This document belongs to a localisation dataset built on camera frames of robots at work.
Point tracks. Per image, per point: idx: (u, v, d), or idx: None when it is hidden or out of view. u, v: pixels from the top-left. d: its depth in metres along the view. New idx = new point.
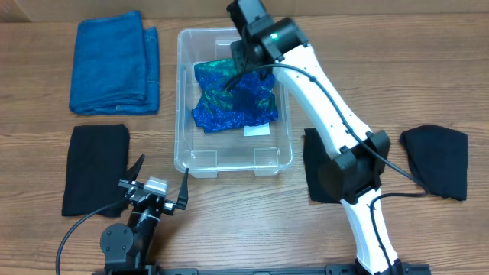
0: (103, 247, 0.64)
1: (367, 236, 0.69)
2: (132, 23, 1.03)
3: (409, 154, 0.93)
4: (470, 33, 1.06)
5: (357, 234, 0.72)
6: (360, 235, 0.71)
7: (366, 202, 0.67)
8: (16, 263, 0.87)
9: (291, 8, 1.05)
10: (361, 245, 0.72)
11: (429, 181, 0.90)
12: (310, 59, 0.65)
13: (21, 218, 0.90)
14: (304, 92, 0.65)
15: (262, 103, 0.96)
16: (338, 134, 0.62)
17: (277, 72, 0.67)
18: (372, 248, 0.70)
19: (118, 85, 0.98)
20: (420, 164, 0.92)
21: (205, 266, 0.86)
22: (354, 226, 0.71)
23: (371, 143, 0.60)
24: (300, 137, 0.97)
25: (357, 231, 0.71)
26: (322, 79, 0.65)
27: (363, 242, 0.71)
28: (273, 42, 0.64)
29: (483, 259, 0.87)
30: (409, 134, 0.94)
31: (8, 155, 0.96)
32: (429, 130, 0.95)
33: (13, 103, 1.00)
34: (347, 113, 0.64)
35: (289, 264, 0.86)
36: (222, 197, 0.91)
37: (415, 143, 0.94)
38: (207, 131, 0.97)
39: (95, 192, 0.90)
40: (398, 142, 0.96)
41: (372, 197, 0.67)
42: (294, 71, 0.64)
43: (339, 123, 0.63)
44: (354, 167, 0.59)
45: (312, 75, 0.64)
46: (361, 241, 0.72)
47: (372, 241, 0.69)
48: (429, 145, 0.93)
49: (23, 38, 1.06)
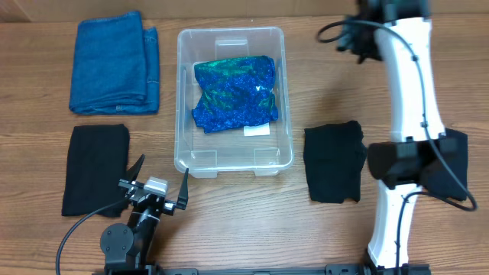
0: (103, 247, 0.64)
1: (387, 228, 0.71)
2: (132, 23, 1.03)
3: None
4: (470, 34, 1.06)
5: (378, 222, 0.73)
6: (381, 224, 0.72)
7: (402, 194, 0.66)
8: (16, 263, 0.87)
9: (292, 8, 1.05)
10: (377, 235, 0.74)
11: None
12: (424, 37, 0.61)
13: (21, 218, 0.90)
14: (399, 66, 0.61)
15: (262, 103, 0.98)
16: (412, 124, 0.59)
17: (383, 38, 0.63)
18: (387, 241, 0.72)
19: (118, 85, 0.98)
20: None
21: (205, 266, 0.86)
22: (380, 212, 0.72)
23: (438, 144, 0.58)
24: (300, 137, 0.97)
25: (380, 218, 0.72)
26: (425, 65, 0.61)
27: (380, 231, 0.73)
28: (393, 2, 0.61)
29: (483, 259, 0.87)
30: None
31: (8, 155, 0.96)
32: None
33: (13, 103, 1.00)
34: (433, 110, 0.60)
35: (288, 264, 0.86)
36: (222, 197, 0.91)
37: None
38: (207, 131, 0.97)
39: (95, 192, 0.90)
40: None
41: (410, 189, 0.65)
42: (401, 43, 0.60)
43: (419, 113, 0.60)
44: (409, 155, 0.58)
45: (417, 54, 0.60)
46: (379, 230, 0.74)
47: (391, 233, 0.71)
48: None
49: (23, 38, 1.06)
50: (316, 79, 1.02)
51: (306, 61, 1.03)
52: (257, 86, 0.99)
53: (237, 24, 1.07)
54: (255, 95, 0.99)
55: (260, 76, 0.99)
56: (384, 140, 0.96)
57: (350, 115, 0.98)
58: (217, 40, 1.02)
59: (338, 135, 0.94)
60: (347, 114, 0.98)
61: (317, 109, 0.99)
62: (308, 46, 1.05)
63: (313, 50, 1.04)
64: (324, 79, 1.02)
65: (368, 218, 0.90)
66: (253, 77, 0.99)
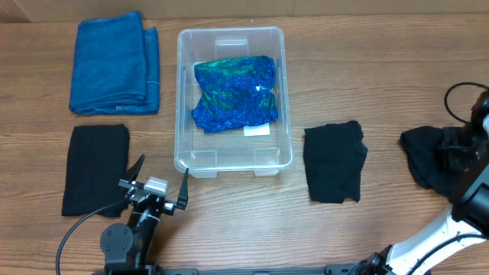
0: (103, 247, 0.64)
1: (423, 244, 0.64)
2: (132, 23, 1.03)
3: (409, 154, 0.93)
4: (470, 34, 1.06)
5: (419, 234, 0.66)
6: (421, 237, 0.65)
7: (459, 230, 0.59)
8: (17, 263, 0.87)
9: (291, 8, 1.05)
10: (409, 242, 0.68)
11: (429, 180, 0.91)
12: None
13: (21, 218, 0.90)
14: None
15: (262, 103, 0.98)
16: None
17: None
18: (413, 253, 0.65)
19: (118, 86, 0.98)
20: (421, 165, 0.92)
21: (205, 266, 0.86)
22: (427, 229, 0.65)
23: None
24: (300, 137, 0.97)
25: (424, 231, 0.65)
26: None
27: (415, 241, 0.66)
28: None
29: (484, 259, 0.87)
30: (410, 134, 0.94)
31: (8, 155, 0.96)
32: (428, 130, 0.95)
33: (14, 103, 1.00)
34: None
35: (288, 264, 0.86)
36: (222, 197, 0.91)
37: (415, 143, 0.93)
38: (207, 131, 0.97)
39: (95, 192, 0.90)
40: (398, 143, 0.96)
41: (470, 231, 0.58)
42: None
43: None
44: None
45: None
46: (414, 240, 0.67)
47: (422, 250, 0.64)
48: (429, 144, 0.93)
49: (23, 38, 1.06)
50: (316, 79, 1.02)
51: (306, 61, 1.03)
52: (257, 86, 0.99)
53: (237, 24, 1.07)
54: (255, 95, 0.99)
55: (260, 76, 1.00)
56: (384, 140, 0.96)
57: (350, 115, 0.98)
58: (217, 40, 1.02)
59: (339, 135, 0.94)
60: (348, 114, 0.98)
61: (316, 109, 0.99)
62: (308, 46, 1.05)
63: (313, 50, 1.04)
64: (324, 79, 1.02)
65: (368, 218, 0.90)
66: (252, 77, 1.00)
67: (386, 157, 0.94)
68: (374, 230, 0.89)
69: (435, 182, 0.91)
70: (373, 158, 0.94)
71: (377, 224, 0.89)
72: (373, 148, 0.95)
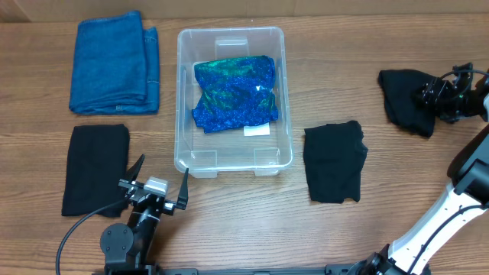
0: (103, 247, 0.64)
1: (425, 228, 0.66)
2: (132, 23, 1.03)
3: (384, 92, 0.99)
4: (470, 34, 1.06)
5: (418, 224, 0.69)
6: (421, 223, 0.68)
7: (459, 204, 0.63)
8: (16, 263, 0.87)
9: (291, 8, 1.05)
10: (409, 233, 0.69)
11: (399, 114, 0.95)
12: None
13: (21, 218, 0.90)
14: None
15: (262, 103, 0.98)
16: None
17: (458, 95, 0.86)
18: (417, 238, 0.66)
19: (118, 85, 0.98)
20: (393, 100, 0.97)
21: (205, 266, 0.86)
22: (426, 214, 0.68)
23: None
24: (300, 137, 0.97)
25: (422, 219, 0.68)
26: None
27: (415, 231, 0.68)
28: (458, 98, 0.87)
29: (482, 259, 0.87)
30: (387, 73, 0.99)
31: (8, 155, 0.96)
32: (406, 72, 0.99)
33: (13, 103, 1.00)
34: None
35: (288, 264, 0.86)
36: (222, 197, 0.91)
37: (390, 82, 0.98)
38: (207, 131, 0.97)
39: (95, 193, 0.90)
40: (377, 80, 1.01)
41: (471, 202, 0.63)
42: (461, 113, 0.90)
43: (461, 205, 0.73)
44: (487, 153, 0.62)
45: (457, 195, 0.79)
46: (414, 229, 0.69)
47: (425, 233, 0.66)
48: (409, 87, 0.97)
49: (23, 38, 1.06)
50: (316, 79, 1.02)
51: (306, 61, 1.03)
52: (257, 86, 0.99)
53: (237, 24, 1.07)
54: (255, 95, 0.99)
55: (260, 76, 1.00)
56: (384, 139, 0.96)
57: (350, 115, 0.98)
58: (217, 40, 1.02)
59: (338, 134, 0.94)
60: (348, 114, 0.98)
61: (316, 109, 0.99)
62: (308, 46, 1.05)
63: (313, 50, 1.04)
64: (324, 79, 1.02)
65: (369, 218, 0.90)
66: (253, 77, 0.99)
67: (386, 156, 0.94)
68: (374, 230, 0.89)
69: (405, 114, 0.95)
70: (373, 158, 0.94)
71: (377, 224, 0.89)
72: (373, 148, 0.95)
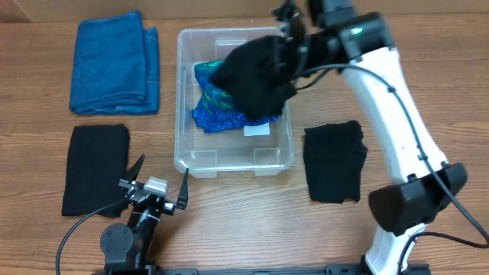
0: (103, 247, 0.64)
1: (391, 256, 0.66)
2: (132, 23, 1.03)
3: None
4: (471, 33, 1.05)
5: (381, 246, 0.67)
6: (385, 249, 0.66)
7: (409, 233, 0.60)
8: (16, 263, 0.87)
9: None
10: (378, 253, 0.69)
11: None
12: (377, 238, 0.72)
13: (21, 218, 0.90)
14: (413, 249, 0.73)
15: None
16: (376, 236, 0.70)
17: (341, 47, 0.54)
18: (389, 263, 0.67)
19: (117, 85, 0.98)
20: None
21: (205, 266, 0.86)
22: (383, 237, 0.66)
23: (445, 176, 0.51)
24: (300, 137, 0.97)
25: (383, 244, 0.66)
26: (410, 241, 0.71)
27: (383, 254, 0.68)
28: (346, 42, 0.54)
29: (482, 259, 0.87)
30: None
31: (8, 154, 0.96)
32: None
33: (13, 103, 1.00)
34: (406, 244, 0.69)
35: (288, 264, 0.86)
36: (222, 197, 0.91)
37: None
38: (207, 131, 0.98)
39: (95, 192, 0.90)
40: None
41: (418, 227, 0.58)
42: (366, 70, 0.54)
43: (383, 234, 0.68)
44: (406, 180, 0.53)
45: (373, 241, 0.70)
46: (381, 252, 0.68)
47: (393, 259, 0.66)
48: None
49: (23, 38, 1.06)
50: None
51: None
52: None
53: (237, 24, 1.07)
54: None
55: None
56: None
57: (350, 115, 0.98)
58: (217, 40, 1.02)
59: (338, 135, 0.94)
60: (347, 114, 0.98)
61: (316, 109, 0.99)
62: None
63: None
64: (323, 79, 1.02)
65: (369, 218, 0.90)
66: None
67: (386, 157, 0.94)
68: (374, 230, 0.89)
69: None
70: (373, 158, 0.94)
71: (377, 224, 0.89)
72: (373, 148, 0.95)
